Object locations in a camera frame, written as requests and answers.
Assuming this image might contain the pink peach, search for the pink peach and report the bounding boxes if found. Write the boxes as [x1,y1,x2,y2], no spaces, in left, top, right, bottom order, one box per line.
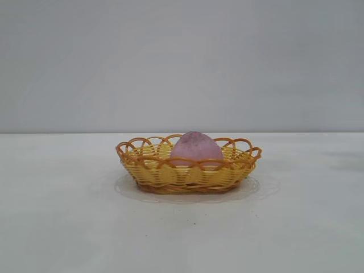
[169,131,224,167]

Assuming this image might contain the yellow woven plastic basket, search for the yellow woven plastic basket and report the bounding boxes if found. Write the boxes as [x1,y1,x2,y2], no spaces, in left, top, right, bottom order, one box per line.
[115,133,263,196]

